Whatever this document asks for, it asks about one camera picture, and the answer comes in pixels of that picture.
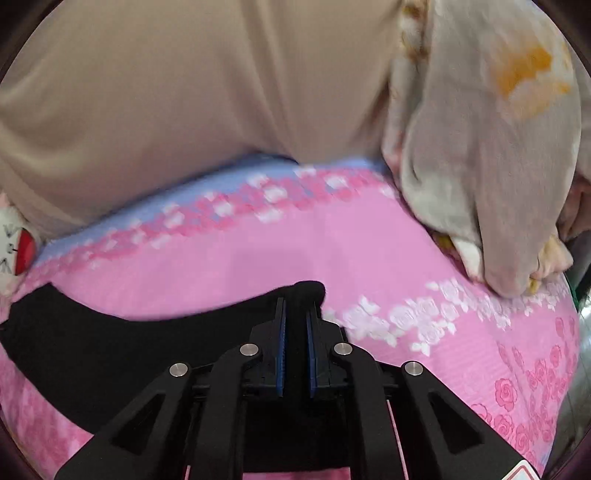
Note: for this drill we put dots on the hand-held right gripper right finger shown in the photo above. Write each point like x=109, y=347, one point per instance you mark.
x=312, y=360

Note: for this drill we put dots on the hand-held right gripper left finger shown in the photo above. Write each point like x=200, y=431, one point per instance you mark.
x=280, y=360

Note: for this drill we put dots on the black pants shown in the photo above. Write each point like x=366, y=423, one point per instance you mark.
x=92, y=350

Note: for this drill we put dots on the pink floral bed sheet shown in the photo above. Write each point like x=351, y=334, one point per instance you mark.
x=221, y=267

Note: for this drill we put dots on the cream floral quilt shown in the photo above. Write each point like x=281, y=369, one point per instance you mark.
x=475, y=152

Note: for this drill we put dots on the beige curtain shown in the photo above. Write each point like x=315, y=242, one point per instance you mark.
x=184, y=92

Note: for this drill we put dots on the white cat face pillow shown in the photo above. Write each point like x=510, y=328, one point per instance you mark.
x=19, y=242

